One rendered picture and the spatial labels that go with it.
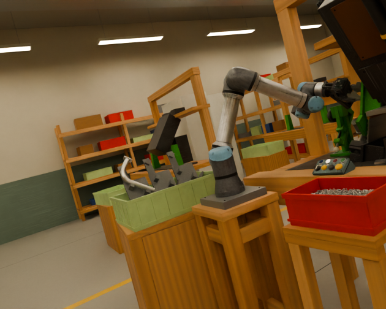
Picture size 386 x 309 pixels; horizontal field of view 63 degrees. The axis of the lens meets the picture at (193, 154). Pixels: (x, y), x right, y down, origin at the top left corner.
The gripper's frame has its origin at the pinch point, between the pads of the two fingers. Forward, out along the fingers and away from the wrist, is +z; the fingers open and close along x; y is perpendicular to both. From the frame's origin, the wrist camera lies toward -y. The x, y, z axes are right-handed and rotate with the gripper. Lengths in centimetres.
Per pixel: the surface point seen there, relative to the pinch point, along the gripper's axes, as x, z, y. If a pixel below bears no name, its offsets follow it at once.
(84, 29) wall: 159, -773, -4
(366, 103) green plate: -8.2, 4.7, 4.9
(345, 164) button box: -37.8, 8.6, 3.9
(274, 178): -51, -26, -5
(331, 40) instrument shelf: 28.4, -28.9, 6.9
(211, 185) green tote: -68, -65, -5
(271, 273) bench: -93, -30, -48
